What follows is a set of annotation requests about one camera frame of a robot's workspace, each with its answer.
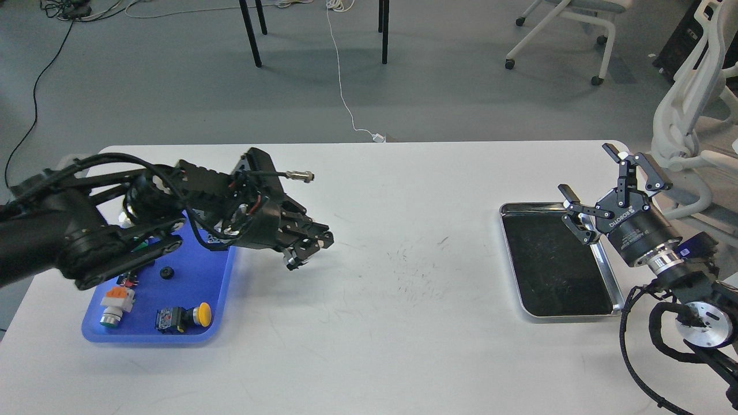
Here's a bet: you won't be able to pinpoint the silver metal tray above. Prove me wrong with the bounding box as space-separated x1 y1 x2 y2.
499 202 624 321

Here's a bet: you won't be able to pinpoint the white office chair right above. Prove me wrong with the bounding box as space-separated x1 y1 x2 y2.
650 1 736 220

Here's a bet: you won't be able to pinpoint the white office chair top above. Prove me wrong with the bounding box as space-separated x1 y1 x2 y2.
504 0 629 86

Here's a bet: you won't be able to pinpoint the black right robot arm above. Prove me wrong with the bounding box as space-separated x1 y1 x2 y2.
559 144 737 414

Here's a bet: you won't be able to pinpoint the small black gear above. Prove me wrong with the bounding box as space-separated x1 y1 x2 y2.
159 266 176 281

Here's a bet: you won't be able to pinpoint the black cable on floor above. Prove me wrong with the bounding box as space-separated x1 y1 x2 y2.
0 0 93 191

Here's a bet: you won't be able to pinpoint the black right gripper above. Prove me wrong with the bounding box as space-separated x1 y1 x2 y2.
557 144 682 266

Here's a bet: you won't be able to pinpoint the blue plastic tray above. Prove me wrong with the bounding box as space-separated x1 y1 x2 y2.
81 224 235 344

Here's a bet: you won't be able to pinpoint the yellow push button switch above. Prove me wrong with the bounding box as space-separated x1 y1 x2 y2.
155 302 213 334

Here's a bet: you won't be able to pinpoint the black table legs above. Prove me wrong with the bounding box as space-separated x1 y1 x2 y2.
239 0 391 67

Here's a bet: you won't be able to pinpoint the white office chair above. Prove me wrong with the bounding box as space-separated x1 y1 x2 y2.
650 1 736 220
504 0 629 86

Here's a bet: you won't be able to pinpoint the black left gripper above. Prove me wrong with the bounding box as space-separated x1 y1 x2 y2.
222 196 334 271

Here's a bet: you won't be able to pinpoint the white cable on floor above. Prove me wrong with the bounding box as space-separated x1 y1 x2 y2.
277 0 375 138

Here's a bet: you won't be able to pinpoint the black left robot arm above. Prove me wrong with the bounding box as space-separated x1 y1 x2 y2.
1 148 334 290

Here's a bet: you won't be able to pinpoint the green push button switch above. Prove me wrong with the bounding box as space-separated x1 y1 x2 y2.
100 286 136 328

